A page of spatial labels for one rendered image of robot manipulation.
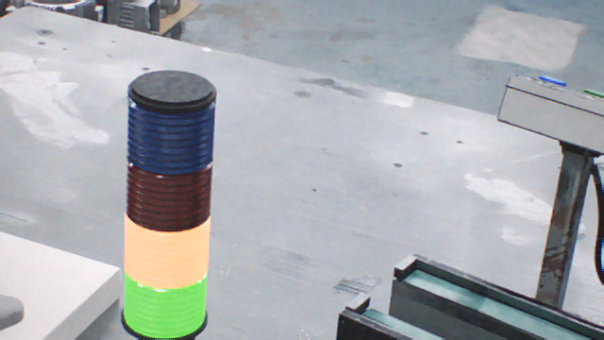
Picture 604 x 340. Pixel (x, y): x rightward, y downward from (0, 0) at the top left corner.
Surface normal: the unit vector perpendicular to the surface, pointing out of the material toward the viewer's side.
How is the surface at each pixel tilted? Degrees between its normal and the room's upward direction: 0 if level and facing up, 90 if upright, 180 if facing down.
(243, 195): 0
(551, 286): 90
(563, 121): 69
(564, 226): 90
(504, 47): 0
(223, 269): 0
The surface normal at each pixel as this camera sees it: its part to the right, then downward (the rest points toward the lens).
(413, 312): -0.55, 0.34
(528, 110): -0.49, 0.00
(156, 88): 0.08, -0.89
